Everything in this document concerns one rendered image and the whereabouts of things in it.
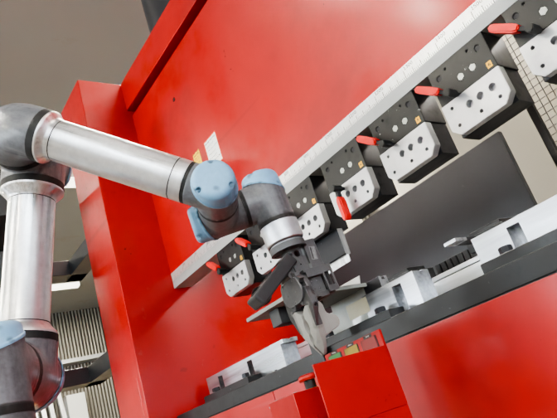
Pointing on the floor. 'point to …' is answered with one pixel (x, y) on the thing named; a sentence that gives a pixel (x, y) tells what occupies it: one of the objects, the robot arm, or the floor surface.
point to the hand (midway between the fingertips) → (317, 348)
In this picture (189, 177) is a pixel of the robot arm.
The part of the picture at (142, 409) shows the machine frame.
